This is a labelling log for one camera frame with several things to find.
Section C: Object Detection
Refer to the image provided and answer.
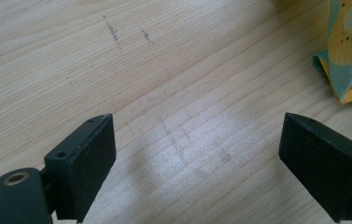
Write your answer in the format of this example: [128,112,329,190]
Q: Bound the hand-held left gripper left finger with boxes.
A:
[43,113,117,224]

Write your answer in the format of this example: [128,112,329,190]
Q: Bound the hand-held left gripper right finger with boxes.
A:
[278,112,352,224]

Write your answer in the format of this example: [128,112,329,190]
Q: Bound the teal and yellow patterned cloth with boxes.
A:
[312,0,352,108]

